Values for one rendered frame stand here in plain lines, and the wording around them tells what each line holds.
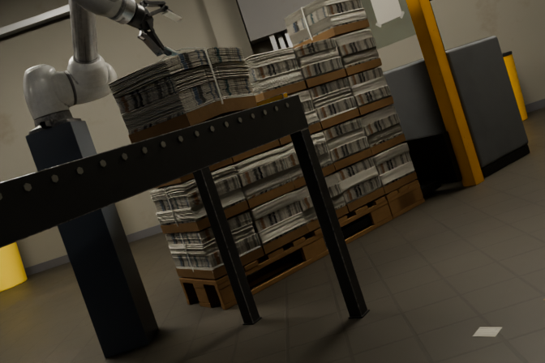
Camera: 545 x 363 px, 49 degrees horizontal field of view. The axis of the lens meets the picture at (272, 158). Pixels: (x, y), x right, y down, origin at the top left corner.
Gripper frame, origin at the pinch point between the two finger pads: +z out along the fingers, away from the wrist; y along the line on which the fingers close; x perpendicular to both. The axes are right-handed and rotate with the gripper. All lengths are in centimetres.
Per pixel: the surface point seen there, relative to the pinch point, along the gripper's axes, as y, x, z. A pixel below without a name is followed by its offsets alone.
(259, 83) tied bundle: -21, -33, 83
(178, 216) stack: 45, -64, 60
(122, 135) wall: -101, -331, 218
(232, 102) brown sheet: 24.1, 13.5, 14.1
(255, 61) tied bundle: -31, -33, 79
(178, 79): 24.1, 13.2, -9.9
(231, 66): 10.7, 13.5, 13.5
